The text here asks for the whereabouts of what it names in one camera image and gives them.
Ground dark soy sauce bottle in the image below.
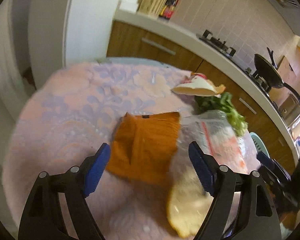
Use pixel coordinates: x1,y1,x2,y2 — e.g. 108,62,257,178
159,0,171,18

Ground green leafy vegetable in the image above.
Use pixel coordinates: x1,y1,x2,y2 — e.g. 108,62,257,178
194,92,248,137

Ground black wok with lid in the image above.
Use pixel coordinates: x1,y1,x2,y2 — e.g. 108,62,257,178
253,47,300,104

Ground large sauce bottle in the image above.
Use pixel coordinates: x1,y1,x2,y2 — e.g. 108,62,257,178
165,0,179,20

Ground white curtain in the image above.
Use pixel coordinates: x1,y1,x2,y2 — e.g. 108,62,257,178
0,0,28,120

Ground clear printed plastic bag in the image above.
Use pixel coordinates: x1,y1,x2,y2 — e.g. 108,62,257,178
174,110,248,173

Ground beige utensil basket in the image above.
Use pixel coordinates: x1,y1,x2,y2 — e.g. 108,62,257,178
137,0,167,17

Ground steel thermos bottle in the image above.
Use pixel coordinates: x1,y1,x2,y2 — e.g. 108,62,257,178
279,94,300,122

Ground wooden cutting board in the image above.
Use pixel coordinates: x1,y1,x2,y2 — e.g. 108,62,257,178
269,56,296,106

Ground orange cloth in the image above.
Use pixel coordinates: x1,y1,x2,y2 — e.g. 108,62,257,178
106,112,180,186

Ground pink floral tablecloth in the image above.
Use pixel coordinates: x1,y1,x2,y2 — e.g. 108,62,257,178
2,63,193,239

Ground black gas stove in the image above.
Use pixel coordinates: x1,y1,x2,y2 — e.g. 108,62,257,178
196,30,271,96

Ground electric kettle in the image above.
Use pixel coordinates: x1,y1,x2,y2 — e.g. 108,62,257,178
290,118,300,141

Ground teal plastic waste basket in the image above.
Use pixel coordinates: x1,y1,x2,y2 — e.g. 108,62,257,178
250,132,270,158

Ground wooden base cabinets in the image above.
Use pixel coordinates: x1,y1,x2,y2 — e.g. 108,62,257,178
107,20,298,173

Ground red white paper cup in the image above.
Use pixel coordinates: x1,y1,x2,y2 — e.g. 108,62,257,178
172,73,218,96

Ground pale peel piece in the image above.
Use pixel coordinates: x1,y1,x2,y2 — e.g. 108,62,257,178
167,167,213,238

